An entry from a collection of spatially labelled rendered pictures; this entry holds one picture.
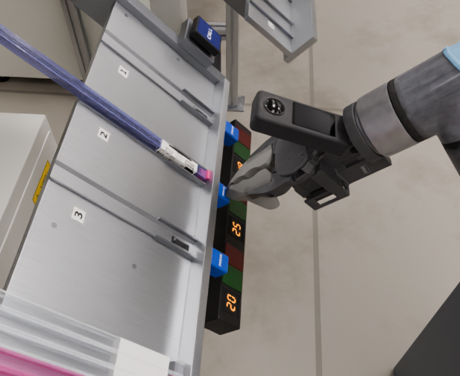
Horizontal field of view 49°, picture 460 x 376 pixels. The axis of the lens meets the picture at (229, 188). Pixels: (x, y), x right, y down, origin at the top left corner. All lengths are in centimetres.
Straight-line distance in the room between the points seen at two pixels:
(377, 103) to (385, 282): 95
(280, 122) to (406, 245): 103
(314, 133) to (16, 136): 54
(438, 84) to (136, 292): 36
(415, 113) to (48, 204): 37
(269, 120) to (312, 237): 96
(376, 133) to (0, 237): 56
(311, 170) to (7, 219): 47
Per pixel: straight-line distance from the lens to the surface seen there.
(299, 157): 59
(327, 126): 58
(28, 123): 94
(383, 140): 56
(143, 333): 52
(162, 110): 67
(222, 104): 74
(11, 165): 88
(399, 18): 237
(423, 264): 152
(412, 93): 54
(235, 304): 64
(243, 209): 72
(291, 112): 57
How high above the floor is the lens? 123
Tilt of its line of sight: 52 degrees down
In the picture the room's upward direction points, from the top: straight up
